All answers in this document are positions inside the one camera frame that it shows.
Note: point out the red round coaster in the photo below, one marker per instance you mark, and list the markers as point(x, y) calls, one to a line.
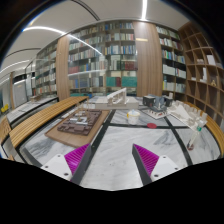
point(151, 125)

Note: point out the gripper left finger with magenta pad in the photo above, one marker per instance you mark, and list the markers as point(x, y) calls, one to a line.
point(71, 166)

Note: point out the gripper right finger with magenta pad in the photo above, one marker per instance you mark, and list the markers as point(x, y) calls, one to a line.
point(152, 167)

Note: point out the white building model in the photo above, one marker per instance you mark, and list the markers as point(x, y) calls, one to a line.
point(116, 100)

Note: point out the brown architectural model on board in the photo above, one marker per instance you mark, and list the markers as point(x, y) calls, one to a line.
point(79, 128)

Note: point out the curved wooden slatted bench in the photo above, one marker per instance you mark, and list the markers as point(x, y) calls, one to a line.
point(31, 124)

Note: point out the dark grey house model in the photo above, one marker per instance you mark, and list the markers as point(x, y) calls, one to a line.
point(157, 105)

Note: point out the large wooden bookshelf with books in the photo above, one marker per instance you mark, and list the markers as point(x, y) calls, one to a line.
point(102, 58)

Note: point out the empty wooden cubby shelf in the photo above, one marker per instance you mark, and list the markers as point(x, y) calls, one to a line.
point(205, 73)

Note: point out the clear plastic water bottle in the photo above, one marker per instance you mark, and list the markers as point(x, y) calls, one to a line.
point(191, 142)

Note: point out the white terraced architectural model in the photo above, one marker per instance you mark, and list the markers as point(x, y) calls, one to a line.
point(192, 117)

